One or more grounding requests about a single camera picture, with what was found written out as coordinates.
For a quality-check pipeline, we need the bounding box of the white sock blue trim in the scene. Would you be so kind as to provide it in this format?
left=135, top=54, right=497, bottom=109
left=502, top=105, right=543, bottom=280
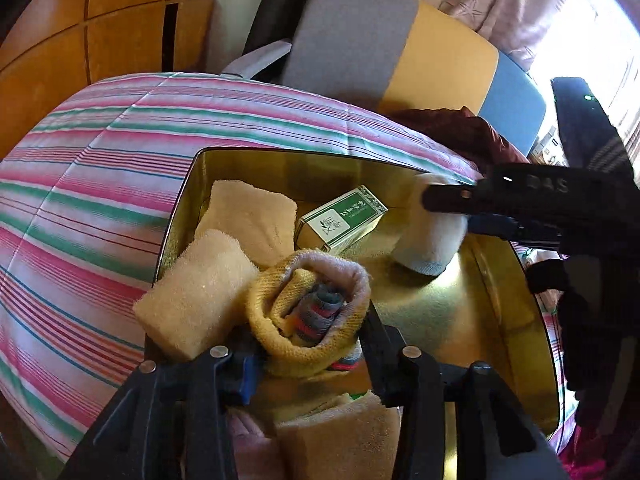
left=392, top=172, right=468, bottom=276

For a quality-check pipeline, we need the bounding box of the black rolled mat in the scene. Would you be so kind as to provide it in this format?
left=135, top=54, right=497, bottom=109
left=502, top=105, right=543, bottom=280
left=242, top=0, right=328, bottom=56

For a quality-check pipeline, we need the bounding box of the grey yellow blue chair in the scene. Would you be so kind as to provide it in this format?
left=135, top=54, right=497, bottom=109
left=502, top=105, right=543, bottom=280
left=220, top=0, right=548, bottom=156

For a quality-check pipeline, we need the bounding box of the gold tin box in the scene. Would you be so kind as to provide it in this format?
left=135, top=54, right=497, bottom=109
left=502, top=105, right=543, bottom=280
left=145, top=147, right=560, bottom=480

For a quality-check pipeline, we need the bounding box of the pink curtain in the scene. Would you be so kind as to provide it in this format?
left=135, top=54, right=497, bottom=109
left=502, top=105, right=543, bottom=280
left=440, top=0, right=581, bottom=71

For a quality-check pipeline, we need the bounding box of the person's right forearm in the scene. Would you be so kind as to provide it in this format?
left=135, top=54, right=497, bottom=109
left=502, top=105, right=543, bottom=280
left=525, top=255, right=633, bottom=428

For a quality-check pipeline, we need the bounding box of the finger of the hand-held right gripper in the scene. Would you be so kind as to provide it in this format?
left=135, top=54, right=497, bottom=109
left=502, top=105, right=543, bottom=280
left=421, top=184, right=482, bottom=214
left=467, top=214, right=562, bottom=252

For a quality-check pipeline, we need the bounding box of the beige towel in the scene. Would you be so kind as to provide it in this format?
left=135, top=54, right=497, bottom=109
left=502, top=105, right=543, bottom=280
left=275, top=392, right=401, bottom=480
left=195, top=180, right=297, bottom=266
left=132, top=230, right=261, bottom=361

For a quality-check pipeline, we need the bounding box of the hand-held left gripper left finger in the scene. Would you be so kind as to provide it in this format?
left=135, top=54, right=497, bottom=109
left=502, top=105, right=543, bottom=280
left=60, top=346, right=257, bottom=480

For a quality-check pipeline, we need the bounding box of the wooden wardrobe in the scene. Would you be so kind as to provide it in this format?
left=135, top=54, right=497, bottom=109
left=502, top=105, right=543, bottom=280
left=0, top=0, right=223, bottom=161

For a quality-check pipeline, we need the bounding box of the yellow sock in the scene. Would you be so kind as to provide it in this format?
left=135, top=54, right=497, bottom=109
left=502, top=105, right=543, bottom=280
left=247, top=251, right=372, bottom=378

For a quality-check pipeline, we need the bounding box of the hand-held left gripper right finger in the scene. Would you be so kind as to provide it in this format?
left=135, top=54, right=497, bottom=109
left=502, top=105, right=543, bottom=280
left=358, top=307, right=568, bottom=480

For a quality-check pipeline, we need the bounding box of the green white carton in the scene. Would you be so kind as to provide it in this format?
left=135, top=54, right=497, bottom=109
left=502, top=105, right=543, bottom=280
left=295, top=186, right=388, bottom=256

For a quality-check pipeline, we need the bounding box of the maroon cloth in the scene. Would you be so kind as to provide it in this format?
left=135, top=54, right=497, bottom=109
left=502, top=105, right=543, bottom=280
left=387, top=106, right=531, bottom=178

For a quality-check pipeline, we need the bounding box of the magenta fuzzy cloth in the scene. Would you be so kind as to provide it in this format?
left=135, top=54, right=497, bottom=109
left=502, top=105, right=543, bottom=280
left=555, top=425, right=616, bottom=480

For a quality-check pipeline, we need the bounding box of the striped blanket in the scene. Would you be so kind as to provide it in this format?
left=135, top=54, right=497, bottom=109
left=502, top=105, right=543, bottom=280
left=0, top=72, right=576, bottom=466

